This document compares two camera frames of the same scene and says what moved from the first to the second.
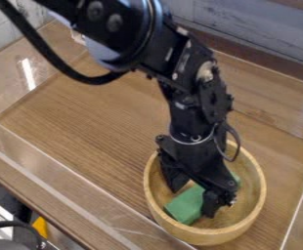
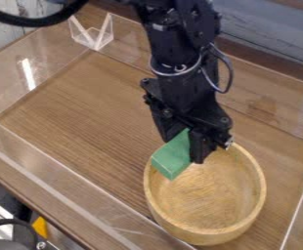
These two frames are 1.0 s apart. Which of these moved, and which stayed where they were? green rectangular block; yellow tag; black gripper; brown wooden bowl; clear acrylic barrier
Moved: green rectangular block; black gripper
Stayed: clear acrylic barrier; yellow tag; brown wooden bowl
